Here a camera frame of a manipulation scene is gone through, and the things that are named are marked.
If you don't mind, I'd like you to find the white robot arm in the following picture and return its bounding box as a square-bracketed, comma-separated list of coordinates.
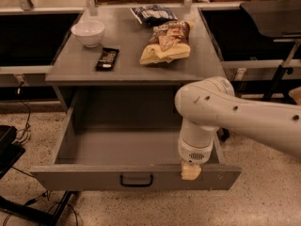
[174, 76, 301, 181]

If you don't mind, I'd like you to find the black chocolate bar wrapper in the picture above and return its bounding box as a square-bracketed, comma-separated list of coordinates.
[95, 47, 119, 71]

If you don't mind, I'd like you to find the yellow brown chip bag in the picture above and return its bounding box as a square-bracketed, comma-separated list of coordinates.
[139, 21, 195, 65]

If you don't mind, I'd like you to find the dark blue chip bag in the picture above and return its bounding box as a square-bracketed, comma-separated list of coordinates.
[130, 5, 177, 26]

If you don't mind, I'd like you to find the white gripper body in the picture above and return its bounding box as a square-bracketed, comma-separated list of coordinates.
[178, 119, 217, 165]

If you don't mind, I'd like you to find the white ceramic bowl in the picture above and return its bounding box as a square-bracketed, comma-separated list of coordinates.
[71, 21, 105, 47]

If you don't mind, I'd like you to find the black chair base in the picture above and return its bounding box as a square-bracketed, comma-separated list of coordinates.
[0, 125, 72, 226]

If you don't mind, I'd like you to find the grey top drawer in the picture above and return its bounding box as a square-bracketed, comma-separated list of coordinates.
[31, 88, 242, 191]

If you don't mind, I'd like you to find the black floor cable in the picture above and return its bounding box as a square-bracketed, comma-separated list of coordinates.
[15, 80, 33, 144]

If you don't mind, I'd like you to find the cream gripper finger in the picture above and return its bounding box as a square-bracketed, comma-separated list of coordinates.
[181, 161, 201, 181]

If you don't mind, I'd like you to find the black office chair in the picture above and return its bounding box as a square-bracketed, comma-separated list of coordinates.
[217, 0, 301, 141]

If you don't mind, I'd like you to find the grey drawer cabinet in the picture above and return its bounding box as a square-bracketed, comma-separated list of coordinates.
[46, 7, 225, 136]

